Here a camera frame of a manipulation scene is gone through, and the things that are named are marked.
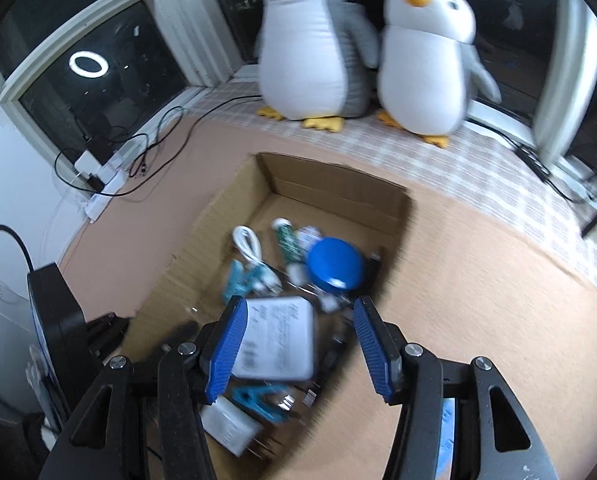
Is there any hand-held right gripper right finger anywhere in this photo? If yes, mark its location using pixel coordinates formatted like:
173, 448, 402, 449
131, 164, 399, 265
353, 296, 559, 480

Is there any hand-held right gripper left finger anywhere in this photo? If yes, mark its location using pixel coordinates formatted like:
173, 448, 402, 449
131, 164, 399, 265
38, 295, 249, 480

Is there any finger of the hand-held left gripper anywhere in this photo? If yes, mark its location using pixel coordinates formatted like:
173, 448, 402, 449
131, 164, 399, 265
26, 262, 88, 431
86, 312, 132, 361

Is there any silver tin case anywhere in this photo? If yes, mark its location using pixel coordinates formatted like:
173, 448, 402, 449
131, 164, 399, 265
231, 296, 315, 381

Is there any white wall charger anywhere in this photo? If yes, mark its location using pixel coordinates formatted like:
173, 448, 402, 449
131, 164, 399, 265
200, 396, 274, 460

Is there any blue round case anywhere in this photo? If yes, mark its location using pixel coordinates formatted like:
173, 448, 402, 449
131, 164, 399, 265
307, 237, 365, 295

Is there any white cable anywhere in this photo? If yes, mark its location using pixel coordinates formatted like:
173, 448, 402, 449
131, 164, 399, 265
232, 225, 282, 293

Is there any white green glue stick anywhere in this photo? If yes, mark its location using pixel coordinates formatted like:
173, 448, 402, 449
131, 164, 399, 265
271, 217, 304, 266

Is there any brown cardboard box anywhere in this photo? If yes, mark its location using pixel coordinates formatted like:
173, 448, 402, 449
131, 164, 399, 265
121, 151, 413, 480

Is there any white power strip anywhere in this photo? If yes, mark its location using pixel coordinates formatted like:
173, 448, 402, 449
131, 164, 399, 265
85, 135, 149, 222

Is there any white power adapter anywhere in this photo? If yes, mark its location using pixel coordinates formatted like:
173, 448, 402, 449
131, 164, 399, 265
75, 152, 104, 178

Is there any checkered cloth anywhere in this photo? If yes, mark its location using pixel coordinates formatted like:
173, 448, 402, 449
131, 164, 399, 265
178, 85, 597, 301

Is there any small penguin plush toy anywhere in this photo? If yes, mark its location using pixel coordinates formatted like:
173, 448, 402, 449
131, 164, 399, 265
376, 0, 503, 150

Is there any large penguin plush toy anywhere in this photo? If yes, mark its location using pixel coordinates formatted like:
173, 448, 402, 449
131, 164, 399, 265
253, 0, 379, 133

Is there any black thick cable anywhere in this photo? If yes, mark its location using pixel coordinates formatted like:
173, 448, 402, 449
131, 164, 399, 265
0, 225, 35, 273

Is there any looped black cable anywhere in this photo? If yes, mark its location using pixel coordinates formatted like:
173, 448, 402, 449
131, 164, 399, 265
138, 105, 185, 177

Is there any long black cable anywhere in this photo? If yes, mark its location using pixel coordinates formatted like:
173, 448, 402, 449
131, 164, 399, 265
101, 94, 262, 198

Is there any black inline switch cable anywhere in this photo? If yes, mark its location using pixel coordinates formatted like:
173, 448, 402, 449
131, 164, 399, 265
469, 117, 594, 203

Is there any white window frame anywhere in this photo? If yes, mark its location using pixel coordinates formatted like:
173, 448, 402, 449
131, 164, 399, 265
0, 0, 597, 171

